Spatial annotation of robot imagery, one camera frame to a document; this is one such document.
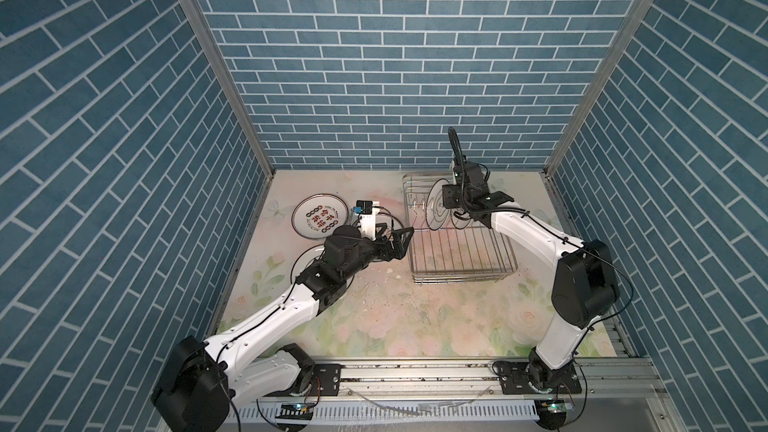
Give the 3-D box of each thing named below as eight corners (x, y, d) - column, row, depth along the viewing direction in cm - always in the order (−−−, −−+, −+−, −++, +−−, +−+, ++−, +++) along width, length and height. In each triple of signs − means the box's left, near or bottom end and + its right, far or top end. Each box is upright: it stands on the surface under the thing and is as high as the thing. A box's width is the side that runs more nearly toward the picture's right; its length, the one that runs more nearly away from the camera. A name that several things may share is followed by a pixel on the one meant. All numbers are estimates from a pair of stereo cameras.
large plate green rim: (288, 239, 102) (285, 234, 100) (300, 198, 114) (298, 193, 111) (344, 239, 102) (343, 234, 100) (350, 199, 114) (349, 193, 112)
